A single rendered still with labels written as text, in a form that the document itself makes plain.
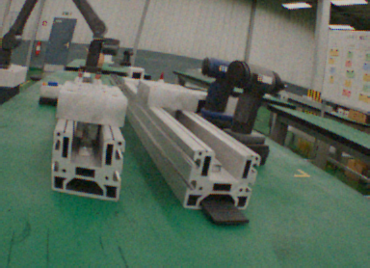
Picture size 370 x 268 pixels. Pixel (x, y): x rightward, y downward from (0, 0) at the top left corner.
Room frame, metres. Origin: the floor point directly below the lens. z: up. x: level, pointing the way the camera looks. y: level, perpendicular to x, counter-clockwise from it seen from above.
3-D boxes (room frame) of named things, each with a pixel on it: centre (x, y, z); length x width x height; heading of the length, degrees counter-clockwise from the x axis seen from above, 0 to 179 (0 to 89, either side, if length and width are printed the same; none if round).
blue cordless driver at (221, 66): (1.02, -0.11, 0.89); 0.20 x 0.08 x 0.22; 96
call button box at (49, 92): (1.01, 0.44, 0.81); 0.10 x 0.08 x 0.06; 108
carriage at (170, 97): (0.84, 0.06, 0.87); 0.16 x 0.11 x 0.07; 18
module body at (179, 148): (0.84, 0.06, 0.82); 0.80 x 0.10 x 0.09; 18
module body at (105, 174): (0.78, 0.24, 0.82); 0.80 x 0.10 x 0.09; 18
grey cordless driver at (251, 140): (0.78, -0.15, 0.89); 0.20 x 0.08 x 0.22; 129
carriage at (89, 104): (0.55, 0.16, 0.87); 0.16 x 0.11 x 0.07; 18
